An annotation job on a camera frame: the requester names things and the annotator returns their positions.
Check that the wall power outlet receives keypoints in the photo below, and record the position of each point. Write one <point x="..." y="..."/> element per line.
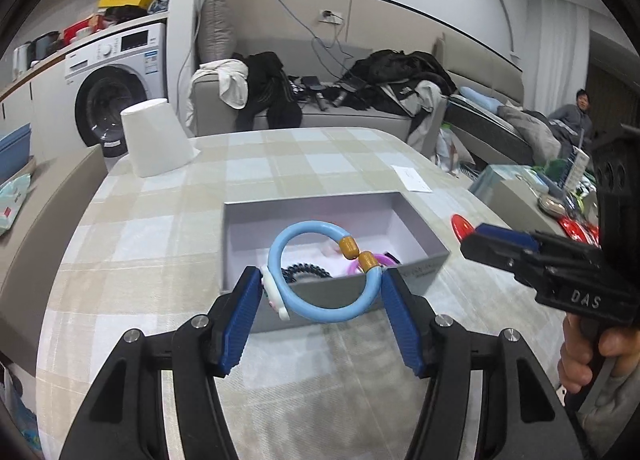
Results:
<point x="326" y="16"/>

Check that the checked tablecloth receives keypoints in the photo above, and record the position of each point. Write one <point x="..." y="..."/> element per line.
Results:
<point x="146" y="255"/>

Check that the white garment on sofa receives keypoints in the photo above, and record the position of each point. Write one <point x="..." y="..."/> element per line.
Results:
<point x="231" y="76"/>

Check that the grey cardboard box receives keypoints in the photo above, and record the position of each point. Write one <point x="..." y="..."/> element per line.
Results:
<point x="384" y="223"/>

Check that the white washing machine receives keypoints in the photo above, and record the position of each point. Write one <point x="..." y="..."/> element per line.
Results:
<point x="106" y="76"/>

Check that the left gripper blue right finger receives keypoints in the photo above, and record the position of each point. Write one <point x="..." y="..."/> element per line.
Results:
<point x="398" y="302"/>

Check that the grey sofa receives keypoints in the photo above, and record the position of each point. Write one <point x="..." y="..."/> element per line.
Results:
<point x="210" y="115"/>

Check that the light blue bangle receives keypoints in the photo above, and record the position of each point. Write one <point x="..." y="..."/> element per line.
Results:
<point x="277" y="280"/>

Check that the wet wipes pack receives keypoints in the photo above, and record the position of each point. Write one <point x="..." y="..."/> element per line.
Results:
<point x="13" y="195"/>

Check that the purple bangle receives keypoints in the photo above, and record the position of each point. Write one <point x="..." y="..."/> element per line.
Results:
<point x="368" y="260"/>

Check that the grey pillow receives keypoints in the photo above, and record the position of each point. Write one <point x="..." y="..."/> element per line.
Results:
<point x="216" y="38"/>

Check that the cluttered side table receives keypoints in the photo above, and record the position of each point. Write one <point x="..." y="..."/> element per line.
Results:
<point x="511" y="191"/>

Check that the red China badge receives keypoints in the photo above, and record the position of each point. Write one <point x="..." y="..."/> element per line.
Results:
<point x="461" y="227"/>

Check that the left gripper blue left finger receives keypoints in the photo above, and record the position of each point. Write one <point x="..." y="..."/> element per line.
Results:
<point x="235" y="313"/>

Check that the white paper roll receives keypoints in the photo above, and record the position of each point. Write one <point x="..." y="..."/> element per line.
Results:
<point x="155" y="138"/>

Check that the white paper slip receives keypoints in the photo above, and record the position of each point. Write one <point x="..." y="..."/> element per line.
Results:
<point x="412" y="180"/>

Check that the seated person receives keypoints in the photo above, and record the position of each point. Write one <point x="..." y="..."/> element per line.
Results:
<point x="571" y="124"/>

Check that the white kettle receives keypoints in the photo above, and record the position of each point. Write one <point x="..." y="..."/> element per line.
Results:
<point x="22" y="58"/>

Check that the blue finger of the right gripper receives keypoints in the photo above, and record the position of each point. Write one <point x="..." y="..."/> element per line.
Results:
<point x="515" y="255"/>
<point x="507" y="234"/>

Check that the beige side bench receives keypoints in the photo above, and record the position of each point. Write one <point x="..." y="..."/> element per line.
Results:
<point x="33" y="248"/>

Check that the pile of dark jackets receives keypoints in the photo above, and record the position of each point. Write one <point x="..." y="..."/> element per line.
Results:
<point x="398" y="83"/>

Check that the black garment on sofa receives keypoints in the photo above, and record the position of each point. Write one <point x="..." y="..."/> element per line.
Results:
<point x="269" y="91"/>

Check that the blue plastic basin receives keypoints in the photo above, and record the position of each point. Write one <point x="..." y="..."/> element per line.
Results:
<point x="15" y="150"/>

